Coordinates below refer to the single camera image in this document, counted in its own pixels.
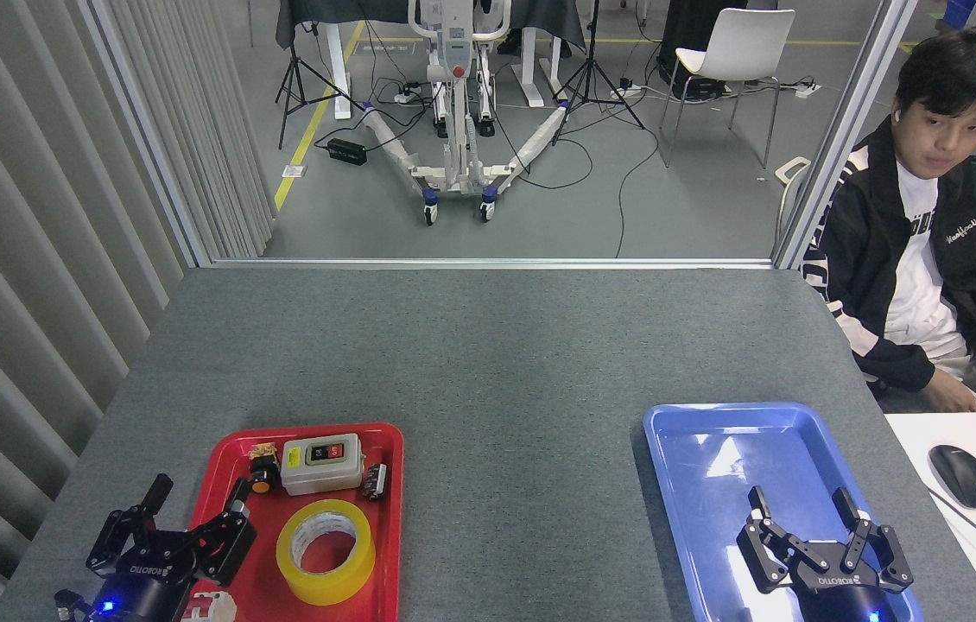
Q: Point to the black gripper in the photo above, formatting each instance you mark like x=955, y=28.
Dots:
x=842, y=600
x=147, y=596

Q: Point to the yellow tape roll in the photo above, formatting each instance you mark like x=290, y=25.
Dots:
x=341, y=583

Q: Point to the seated person's right hand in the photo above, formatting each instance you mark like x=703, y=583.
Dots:
x=954, y=396

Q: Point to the red white circuit breaker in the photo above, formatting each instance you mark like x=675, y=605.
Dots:
x=212, y=609

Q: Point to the red plastic tray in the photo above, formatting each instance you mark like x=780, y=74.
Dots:
x=263, y=596

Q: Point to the black orange push button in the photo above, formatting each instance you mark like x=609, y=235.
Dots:
x=263, y=477

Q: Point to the blue plastic tray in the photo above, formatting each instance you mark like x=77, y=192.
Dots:
x=712, y=484

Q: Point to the white desk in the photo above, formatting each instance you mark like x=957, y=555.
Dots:
x=954, y=553

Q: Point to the black computer mouse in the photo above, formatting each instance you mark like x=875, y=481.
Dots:
x=961, y=475

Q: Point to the small black terminal block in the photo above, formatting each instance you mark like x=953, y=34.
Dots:
x=374, y=481

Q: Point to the seated person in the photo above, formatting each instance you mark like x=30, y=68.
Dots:
x=911, y=259

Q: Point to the white floor label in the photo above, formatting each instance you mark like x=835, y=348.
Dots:
x=294, y=171

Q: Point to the black power adapter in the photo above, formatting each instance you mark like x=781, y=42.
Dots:
x=347, y=152

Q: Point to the white power strip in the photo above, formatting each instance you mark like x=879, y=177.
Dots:
x=808, y=89

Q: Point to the black tripod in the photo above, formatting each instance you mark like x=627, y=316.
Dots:
x=294, y=78
x=593, y=69

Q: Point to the white chair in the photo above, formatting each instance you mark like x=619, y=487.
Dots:
x=743, y=43

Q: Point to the white stand on wheels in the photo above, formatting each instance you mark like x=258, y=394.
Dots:
x=456, y=104

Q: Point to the blue bin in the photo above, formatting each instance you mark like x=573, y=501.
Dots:
x=959, y=13

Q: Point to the table with dark cloth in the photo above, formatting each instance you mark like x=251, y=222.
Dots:
x=350, y=13

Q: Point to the grey switch box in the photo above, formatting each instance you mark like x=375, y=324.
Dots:
x=324, y=471

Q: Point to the silver post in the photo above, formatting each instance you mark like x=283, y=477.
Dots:
x=147, y=138
x=842, y=130

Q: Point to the silver rail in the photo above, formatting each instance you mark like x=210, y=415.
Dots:
x=488, y=263

